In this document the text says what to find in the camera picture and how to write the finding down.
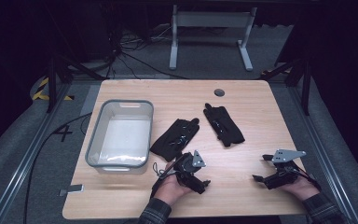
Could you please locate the yellow black hazard tape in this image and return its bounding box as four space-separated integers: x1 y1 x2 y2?
32 77 76 102

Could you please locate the black glove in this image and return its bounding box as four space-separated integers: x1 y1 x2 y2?
202 102 246 148
149 117 200 163

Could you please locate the person's left hand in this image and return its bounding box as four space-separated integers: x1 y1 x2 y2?
153 161 194 206

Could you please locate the black floor cable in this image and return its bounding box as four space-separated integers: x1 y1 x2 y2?
22 111 93 224

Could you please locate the white metal desk frame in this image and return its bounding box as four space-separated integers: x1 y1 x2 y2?
169 4 258 72

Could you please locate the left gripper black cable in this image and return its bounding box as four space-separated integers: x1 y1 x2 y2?
151 161 170 181

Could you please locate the grey-rimmed white plastic bin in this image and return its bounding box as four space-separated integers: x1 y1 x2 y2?
85 99 155 175

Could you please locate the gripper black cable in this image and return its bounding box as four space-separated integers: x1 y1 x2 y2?
296 168 323 191
151 161 170 181

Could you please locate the black metal stand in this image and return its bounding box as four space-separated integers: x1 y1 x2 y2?
46 53 107 114
260 58 312 117

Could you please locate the person's right hand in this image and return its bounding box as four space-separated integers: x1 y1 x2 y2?
277 174 321 202

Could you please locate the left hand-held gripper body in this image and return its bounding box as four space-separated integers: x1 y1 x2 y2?
172 149 207 188

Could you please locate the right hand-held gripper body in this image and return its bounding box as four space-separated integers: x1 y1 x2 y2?
264 148 307 190

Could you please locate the tangle of black cables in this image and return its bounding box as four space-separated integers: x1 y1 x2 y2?
104 24 188 80

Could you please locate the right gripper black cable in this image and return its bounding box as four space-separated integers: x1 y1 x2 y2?
296 168 323 191

